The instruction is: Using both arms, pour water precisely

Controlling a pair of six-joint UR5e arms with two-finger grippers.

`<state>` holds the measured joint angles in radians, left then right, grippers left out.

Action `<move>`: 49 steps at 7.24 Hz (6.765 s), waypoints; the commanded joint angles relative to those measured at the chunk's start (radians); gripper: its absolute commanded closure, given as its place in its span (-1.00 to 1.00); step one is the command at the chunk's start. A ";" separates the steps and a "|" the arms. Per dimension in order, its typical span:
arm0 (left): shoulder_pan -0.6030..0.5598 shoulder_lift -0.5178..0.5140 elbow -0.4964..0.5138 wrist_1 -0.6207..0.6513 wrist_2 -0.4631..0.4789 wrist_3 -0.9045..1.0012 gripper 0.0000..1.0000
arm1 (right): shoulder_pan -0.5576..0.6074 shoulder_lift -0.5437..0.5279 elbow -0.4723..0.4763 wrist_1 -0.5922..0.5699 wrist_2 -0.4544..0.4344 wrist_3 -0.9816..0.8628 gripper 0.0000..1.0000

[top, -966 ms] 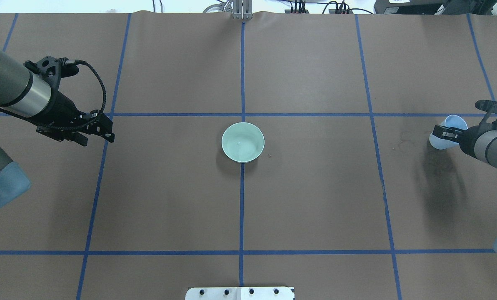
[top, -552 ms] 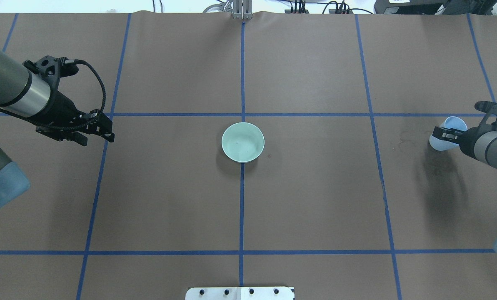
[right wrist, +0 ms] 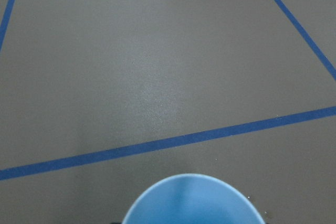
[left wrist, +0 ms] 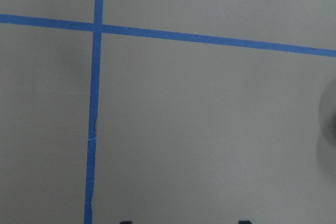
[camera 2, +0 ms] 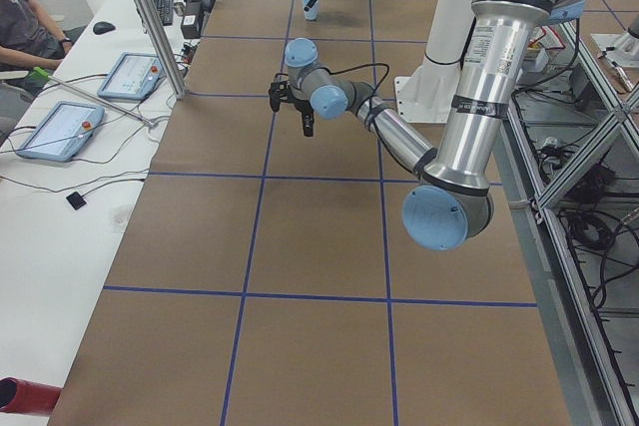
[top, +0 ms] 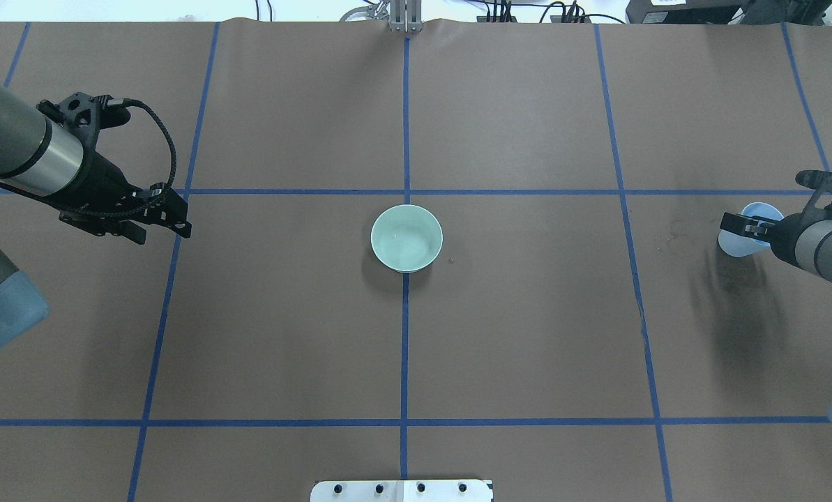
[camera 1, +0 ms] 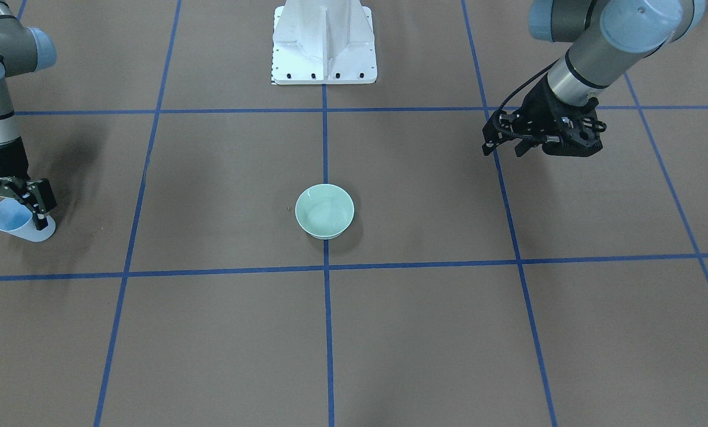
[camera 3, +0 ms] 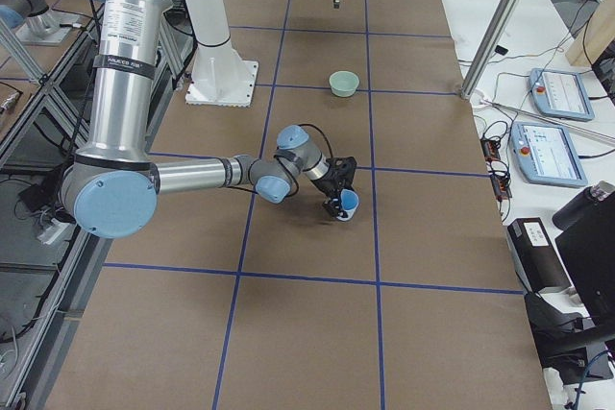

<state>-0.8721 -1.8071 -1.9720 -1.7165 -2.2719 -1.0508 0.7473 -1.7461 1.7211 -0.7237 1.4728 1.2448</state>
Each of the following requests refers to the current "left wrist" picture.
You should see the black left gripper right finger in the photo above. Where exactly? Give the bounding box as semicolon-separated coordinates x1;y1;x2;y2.
237;220;251;224

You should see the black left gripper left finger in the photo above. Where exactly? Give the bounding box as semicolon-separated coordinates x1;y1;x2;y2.
119;220;133;224

